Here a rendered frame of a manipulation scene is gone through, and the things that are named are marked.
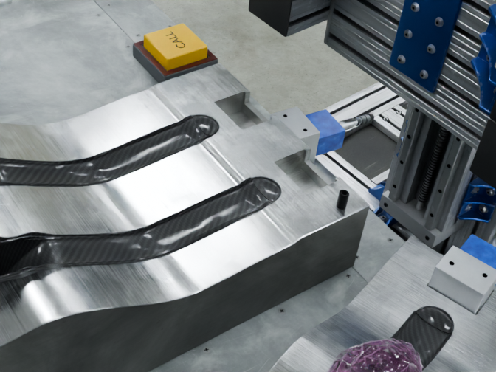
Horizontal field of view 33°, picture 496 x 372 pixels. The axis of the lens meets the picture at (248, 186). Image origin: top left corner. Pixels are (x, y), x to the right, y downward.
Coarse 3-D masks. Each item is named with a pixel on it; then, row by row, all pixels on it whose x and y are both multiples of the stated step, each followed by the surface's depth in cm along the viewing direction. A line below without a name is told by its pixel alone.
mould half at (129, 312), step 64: (0, 128) 81; (64, 128) 86; (128, 128) 87; (256, 128) 88; (0, 192) 72; (64, 192) 77; (128, 192) 80; (192, 192) 81; (320, 192) 82; (192, 256) 75; (256, 256) 76; (320, 256) 82; (0, 320) 63; (64, 320) 64; (128, 320) 69; (192, 320) 75
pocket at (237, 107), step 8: (232, 96) 91; (240, 96) 92; (248, 96) 92; (216, 104) 91; (224, 104) 91; (232, 104) 92; (240, 104) 93; (248, 104) 93; (224, 112) 92; (232, 112) 93; (240, 112) 94; (248, 112) 93; (256, 112) 92; (232, 120) 92; (240, 120) 93; (248, 120) 93; (256, 120) 92; (264, 120) 91
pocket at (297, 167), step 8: (304, 152) 86; (280, 160) 85; (288, 160) 86; (296, 160) 86; (304, 160) 87; (280, 168) 86; (288, 168) 86; (296, 168) 87; (304, 168) 87; (312, 168) 86; (296, 176) 87; (304, 176) 87; (312, 176) 87; (320, 176) 85; (296, 184) 86; (304, 184) 86; (312, 184) 86; (320, 184) 86; (328, 184) 85; (304, 192) 85
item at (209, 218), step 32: (160, 128) 87; (192, 128) 87; (0, 160) 76; (32, 160) 79; (96, 160) 83; (128, 160) 84; (224, 192) 81; (256, 192) 82; (160, 224) 78; (192, 224) 79; (224, 224) 78; (0, 256) 68; (32, 256) 69; (64, 256) 70; (96, 256) 72; (128, 256) 74; (160, 256) 75
